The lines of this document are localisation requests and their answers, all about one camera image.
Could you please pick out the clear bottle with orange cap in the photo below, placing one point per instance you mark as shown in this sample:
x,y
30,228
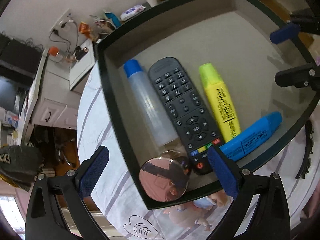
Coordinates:
x,y
58,53

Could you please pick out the yellow highlighter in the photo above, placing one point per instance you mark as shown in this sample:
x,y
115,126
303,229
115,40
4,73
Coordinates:
x,y
220,97

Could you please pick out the blue and white pouch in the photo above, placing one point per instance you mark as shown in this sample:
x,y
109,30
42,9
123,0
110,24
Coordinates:
x,y
113,18

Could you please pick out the white paper cup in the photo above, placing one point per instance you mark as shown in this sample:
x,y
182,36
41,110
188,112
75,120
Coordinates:
x,y
151,1

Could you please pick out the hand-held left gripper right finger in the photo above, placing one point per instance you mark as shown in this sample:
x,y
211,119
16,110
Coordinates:
x,y
222,172

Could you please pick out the orange snack bag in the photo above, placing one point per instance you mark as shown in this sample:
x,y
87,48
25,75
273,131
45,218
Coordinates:
x,y
85,30

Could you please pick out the black remote control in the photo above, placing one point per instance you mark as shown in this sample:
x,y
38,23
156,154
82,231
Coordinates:
x,y
185,110

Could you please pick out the black computer monitor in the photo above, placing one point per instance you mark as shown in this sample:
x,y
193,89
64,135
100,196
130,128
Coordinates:
x,y
10,92

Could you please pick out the rose gold round mirror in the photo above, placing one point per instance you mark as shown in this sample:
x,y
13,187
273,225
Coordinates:
x,y
160,180

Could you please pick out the blue highlighter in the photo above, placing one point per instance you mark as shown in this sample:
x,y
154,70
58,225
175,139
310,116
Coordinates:
x,y
250,140

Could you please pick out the blue and white carton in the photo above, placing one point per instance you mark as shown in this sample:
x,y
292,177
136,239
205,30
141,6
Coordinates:
x,y
11,118

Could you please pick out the wet wipes pack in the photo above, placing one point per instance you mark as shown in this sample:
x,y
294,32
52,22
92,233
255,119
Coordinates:
x,y
132,12

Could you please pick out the pink box with dark rim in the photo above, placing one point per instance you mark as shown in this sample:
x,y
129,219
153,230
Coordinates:
x,y
250,42

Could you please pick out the white wall outlet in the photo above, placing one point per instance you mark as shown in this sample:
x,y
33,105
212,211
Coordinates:
x,y
61,20

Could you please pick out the pig doll in blue dress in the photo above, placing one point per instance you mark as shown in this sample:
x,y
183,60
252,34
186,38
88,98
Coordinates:
x,y
182,217

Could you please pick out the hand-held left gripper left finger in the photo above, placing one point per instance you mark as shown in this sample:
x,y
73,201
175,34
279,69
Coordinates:
x,y
93,172

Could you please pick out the white low cabinet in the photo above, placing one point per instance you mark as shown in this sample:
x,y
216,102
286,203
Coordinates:
x,y
81,67

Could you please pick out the small black gadget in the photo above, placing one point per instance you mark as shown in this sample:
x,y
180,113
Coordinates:
x,y
81,53

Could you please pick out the clear bag of small things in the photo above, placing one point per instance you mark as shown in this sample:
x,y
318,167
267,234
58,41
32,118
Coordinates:
x,y
102,25

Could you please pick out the grey jacket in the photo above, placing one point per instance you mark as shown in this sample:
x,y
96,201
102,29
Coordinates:
x,y
17,165

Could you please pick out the clear tube with blue cap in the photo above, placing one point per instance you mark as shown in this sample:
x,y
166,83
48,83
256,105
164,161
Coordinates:
x,y
150,105

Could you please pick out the black office chair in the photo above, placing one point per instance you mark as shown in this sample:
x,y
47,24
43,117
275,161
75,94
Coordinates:
x,y
63,152

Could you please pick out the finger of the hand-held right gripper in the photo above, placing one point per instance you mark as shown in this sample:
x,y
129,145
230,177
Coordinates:
x,y
285,33
297,77

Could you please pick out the white desk with drawers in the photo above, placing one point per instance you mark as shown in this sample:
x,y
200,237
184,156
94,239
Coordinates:
x,y
55,110

